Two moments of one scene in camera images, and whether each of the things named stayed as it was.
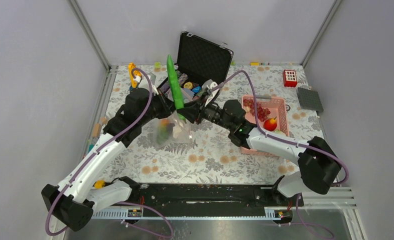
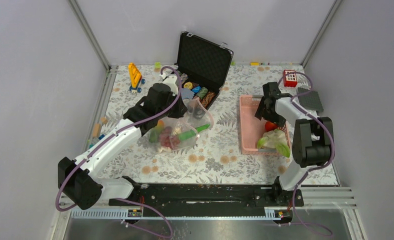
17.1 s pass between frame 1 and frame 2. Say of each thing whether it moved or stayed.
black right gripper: moved
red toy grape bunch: moved
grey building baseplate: stayed
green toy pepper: moved
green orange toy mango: moved
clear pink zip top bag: moved
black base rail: stayed
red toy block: stayed
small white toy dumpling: stayed
